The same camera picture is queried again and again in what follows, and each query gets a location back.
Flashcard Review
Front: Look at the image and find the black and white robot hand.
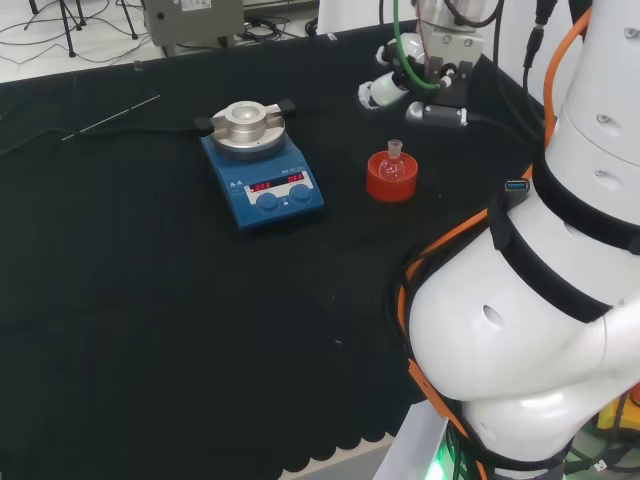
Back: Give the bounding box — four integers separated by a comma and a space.
357, 28, 486, 109

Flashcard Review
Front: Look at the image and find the clear round-bottom flask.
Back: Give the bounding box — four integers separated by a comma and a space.
378, 139, 405, 182

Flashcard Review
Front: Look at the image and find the blue base heater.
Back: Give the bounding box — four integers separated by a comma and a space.
193, 99, 326, 233

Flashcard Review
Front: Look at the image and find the grey metal box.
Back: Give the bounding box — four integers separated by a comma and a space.
142, 0, 247, 50

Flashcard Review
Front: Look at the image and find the thin glass rod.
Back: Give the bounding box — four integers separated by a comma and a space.
60, 94, 162, 143

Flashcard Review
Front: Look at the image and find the black tripod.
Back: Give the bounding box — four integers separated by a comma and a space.
27, 0, 89, 58

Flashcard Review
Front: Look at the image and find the black bench cloth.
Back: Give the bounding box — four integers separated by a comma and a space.
0, 19, 556, 480

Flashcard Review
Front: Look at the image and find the yellow stop button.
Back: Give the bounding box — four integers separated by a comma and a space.
595, 382, 640, 434

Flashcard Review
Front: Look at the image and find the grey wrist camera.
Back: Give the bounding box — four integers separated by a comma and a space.
404, 101, 472, 130

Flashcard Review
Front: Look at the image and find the red flask ring stand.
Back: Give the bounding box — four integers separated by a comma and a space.
366, 151, 419, 204

